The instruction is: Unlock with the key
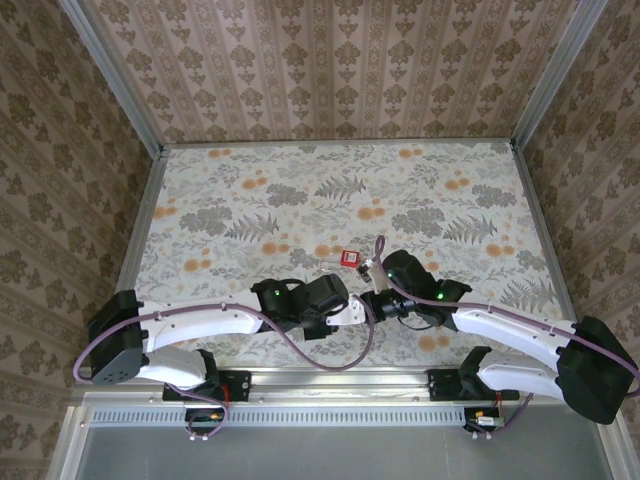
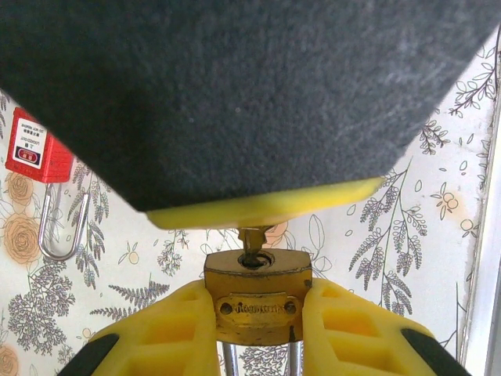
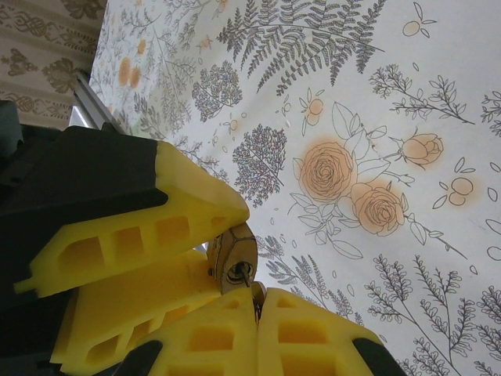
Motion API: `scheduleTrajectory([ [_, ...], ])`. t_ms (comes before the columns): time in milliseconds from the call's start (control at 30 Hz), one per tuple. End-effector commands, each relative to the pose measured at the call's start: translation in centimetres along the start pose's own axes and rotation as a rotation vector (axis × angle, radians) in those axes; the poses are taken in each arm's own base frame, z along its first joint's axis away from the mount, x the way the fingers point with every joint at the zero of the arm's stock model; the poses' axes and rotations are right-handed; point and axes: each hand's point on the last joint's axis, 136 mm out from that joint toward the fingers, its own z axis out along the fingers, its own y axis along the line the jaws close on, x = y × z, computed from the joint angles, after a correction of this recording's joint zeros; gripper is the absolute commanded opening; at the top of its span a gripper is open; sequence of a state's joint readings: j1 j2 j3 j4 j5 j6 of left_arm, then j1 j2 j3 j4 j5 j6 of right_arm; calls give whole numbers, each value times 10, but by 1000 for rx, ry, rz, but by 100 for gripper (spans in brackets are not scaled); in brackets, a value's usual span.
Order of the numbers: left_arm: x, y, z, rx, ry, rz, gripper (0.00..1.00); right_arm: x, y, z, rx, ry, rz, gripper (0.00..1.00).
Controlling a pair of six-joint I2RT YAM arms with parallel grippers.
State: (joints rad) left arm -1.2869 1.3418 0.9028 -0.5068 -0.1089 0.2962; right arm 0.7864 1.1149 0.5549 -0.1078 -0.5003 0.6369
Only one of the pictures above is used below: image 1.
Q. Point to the small electronics board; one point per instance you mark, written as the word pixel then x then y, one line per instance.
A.
pixel 487 422
pixel 205 417

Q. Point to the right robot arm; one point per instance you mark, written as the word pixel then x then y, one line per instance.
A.
pixel 510 325

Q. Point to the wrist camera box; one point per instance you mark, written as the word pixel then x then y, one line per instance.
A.
pixel 350 314
pixel 372 275

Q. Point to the long aluminium mounting rail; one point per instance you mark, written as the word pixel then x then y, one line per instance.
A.
pixel 340 382

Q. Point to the red safety padlock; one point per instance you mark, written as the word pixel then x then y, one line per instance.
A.
pixel 349 258

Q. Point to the aluminium table side rail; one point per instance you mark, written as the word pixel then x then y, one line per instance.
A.
pixel 537 220
pixel 142 220

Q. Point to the aluminium table end rail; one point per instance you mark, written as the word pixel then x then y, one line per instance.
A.
pixel 340 144

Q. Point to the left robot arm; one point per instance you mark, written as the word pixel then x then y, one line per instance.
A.
pixel 200 325

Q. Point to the aluminium frame post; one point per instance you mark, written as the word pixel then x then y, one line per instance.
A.
pixel 555 70
pixel 115 80

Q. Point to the grey metal panel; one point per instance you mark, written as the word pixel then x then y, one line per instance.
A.
pixel 325 455

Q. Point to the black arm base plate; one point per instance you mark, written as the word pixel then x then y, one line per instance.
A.
pixel 440 385
pixel 240 385

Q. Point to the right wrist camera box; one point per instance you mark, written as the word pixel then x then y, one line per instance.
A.
pixel 372 275

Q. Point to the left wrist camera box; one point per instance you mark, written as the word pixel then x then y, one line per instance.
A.
pixel 350 314

